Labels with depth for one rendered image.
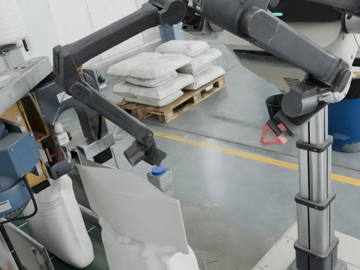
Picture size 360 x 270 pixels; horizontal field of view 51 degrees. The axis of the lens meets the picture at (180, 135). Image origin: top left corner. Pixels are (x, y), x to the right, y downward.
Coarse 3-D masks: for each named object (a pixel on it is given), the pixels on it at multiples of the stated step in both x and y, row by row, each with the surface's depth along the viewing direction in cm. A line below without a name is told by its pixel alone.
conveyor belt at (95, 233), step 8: (8, 216) 236; (16, 224) 227; (24, 224) 225; (88, 224) 215; (32, 232) 217; (88, 232) 208; (96, 232) 207; (96, 240) 201; (96, 248) 196; (96, 256) 190; (104, 256) 189; (56, 264) 190; (64, 264) 189; (96, 264) 185; (104, 264) 184
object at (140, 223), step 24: (96, 168) 132; (96, 192) 131; (120, 192) 116; (144, 192) 125; (120, 216) 123; (144, 216) 117; (168, 216) 112; (120, 240) 129; (144, 240) 122; (168, 240) 117; (120, 264) 137; (144, 264) 124; (168, 264) 119; (192, 264) 126
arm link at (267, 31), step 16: (256, 16) 53; (272, 16) 55; (256, 32) 55; (272, 32) 57; (288, 32) 65; (272, 48) 65; (288, 48) 68; (304, 48) 71; (320, 48) 75; (304, 64) 74; (320, 64) 77; (336, 64) 80
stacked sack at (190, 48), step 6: (168, 42) 491; (174, 42) 485; (180, 42) 481; (186, 42) 477; (192, 42) 468; (198, 42) 464; (204, 42) 468; (156, 48) 480; (162, 48) 475; (168, 48) 470; (174, 48) 463; (180, 48) 458; (186, 48) 454; (192, 48) 453; (198, 48) 459; (204, 48) 462; (162, 54) 476; (186, 54) 451; (192, 54) 448; (198, 54) 460
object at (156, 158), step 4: (156, 152) 149; (160, 152) 154; (164, 152) 153; (148, 156) 149; (152, 156) 149; (156, 156) 151; (160, 156) 153; (164, 156) 153; (148, 160) 152; (152, 160) 152; (156, 160) 152; (160, 160) 152; (156, 164) 151
